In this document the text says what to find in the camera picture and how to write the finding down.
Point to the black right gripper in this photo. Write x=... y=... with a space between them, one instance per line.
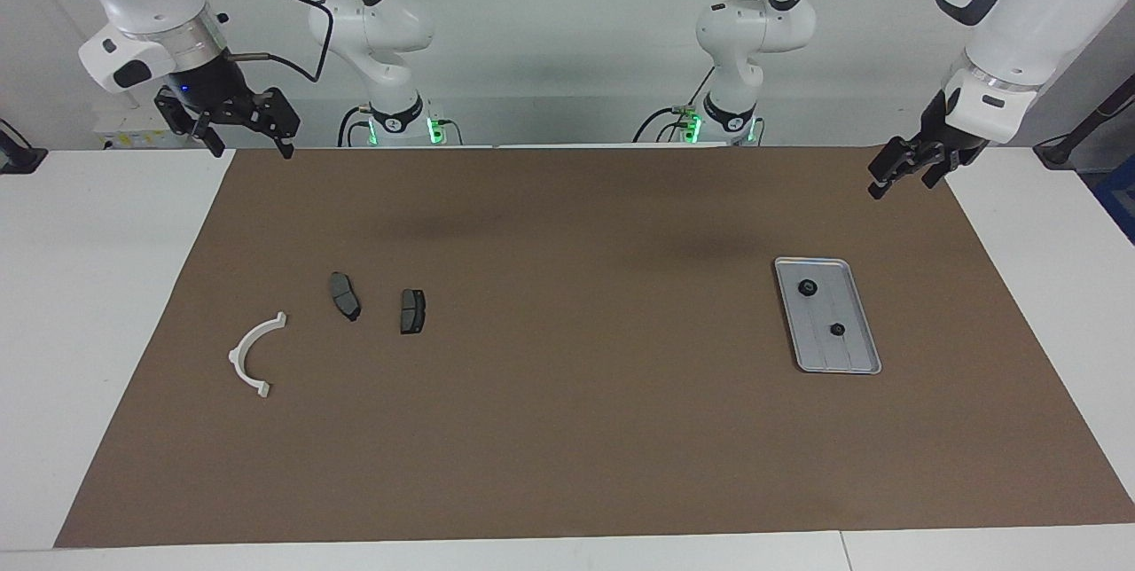
x=208 y=97

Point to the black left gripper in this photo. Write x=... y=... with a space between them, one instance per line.
x=949 y=145

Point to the large black bearing gear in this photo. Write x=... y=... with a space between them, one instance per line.
x=807 y=287

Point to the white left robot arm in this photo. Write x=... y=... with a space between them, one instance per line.
x=1029 y=21

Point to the silver metal tray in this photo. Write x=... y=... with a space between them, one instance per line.
x=842 y=358

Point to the black angled stand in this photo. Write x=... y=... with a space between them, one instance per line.
x=1086 y=128

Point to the long dark brake pad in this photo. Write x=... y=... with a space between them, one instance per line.
x=344 y=294

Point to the blue box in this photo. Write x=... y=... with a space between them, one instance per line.
x=1119 y=199

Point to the short dark brake pad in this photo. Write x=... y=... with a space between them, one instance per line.
x=412 y=311

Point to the brown table mat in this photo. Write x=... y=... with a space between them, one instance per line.
x=585 y=447

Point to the white wall power box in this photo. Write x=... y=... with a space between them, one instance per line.
x=142 y=132

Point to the white semicircular bracket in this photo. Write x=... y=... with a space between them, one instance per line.
x=244 y=349

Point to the black clamp mount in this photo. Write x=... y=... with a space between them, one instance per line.
x=18 y=154

